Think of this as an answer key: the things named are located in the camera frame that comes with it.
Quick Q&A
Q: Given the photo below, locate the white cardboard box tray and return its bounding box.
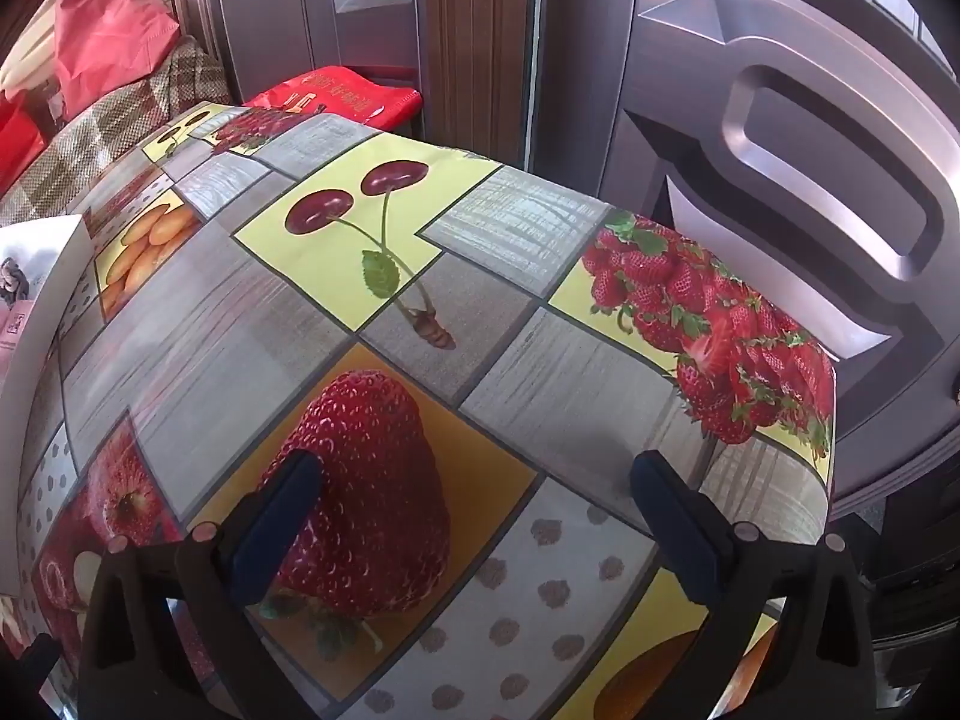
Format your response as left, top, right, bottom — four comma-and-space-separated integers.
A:
0, 214, 92, 595

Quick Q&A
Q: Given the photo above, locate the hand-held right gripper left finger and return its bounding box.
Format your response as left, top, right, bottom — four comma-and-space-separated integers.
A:
75, 450, 323, 720

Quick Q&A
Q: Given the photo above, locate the red plastic bag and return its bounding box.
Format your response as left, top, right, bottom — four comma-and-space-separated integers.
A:
54, 0, 182, 100

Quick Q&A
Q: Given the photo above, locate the brown metal door leaf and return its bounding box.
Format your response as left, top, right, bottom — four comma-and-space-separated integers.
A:
171, 0, 422, 102
621, 0, 960, 511

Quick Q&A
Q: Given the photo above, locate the red printed shopping bag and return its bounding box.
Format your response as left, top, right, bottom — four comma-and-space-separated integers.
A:
241, 66, 421, 130

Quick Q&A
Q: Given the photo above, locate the fruit print tablecloth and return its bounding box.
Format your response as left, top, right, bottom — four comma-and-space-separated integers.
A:
0, 101, 837, 720

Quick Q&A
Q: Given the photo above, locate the red tote bag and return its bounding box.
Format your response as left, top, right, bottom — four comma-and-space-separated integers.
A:
0, 96, 47, 192

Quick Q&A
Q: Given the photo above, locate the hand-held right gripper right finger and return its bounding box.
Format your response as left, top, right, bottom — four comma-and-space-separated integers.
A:
628, 450, 875, 720

